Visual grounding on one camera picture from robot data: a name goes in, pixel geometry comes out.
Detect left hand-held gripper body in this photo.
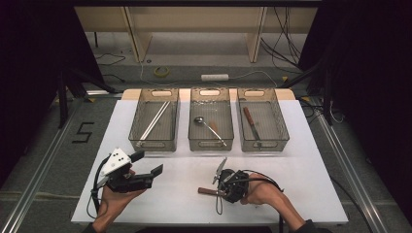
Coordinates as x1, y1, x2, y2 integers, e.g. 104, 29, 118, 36
100, 148, 155, 194

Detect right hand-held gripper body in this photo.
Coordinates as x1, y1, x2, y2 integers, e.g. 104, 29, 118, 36
212, 157, 251, 205

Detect wooden-handled fork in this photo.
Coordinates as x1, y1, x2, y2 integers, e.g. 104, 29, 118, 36
197, 186, 224, 197

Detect clear grey plastic bin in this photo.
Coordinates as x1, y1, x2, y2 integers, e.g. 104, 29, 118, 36
128, 87, 181, 153
188, 86, 235, 152
236, 86, 291, 153

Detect metal spoon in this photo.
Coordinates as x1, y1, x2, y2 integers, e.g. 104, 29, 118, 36
193, 116, 228, 148

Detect wooden-handled knife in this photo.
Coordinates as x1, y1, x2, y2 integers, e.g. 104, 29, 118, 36
242, 106, 262, 149

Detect person's left hand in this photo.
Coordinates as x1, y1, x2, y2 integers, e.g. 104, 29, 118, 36
96, 184, 148, 221

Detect person's right hand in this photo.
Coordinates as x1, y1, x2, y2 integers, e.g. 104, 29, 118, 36
240, 172, 287, 211

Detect yellow tape roll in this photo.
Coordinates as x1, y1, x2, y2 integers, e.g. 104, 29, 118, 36
153, 65, 170, 79

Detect black metal stand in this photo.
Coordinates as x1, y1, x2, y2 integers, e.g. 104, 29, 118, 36
57, 66, 119, 130
280, 59, 334, 126

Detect white power strip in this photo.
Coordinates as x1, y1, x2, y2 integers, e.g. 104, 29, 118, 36
200, 73, 230, 83

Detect black curtain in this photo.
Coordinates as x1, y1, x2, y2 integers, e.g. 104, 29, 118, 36
0, 0, 106, 183
297, 0, 412, 224

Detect beige wooden desk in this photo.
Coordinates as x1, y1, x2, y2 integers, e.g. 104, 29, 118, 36
75, 6, 319, 64

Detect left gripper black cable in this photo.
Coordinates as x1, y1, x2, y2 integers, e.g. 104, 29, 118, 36
86, 154, 113, 219

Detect thin black floor cable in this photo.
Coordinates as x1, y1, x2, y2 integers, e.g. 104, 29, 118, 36
94, 52, 126, 67
103, 73, 126, 83

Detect aluminium floor rail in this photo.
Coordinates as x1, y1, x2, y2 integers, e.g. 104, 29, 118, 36
314, 110, 390, 233
0, 90, 124, 233

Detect white power cable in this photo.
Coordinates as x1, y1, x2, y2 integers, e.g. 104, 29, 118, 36
139, 59, 279, 88

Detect long black floor cable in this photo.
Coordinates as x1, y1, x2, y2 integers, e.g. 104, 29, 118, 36
329, 176, 375, 233

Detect black hanging cables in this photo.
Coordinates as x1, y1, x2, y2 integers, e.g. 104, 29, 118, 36
259, 6, 304, 75

